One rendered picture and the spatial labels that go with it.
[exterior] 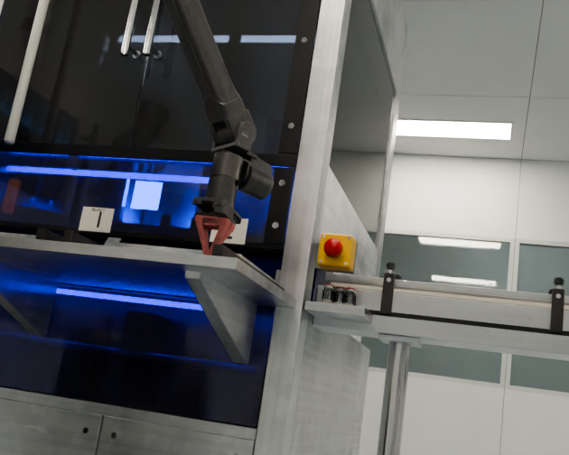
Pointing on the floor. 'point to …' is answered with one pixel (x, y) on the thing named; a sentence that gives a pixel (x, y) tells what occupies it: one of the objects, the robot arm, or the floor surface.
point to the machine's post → (303, 231)
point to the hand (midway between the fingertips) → (208, 253)
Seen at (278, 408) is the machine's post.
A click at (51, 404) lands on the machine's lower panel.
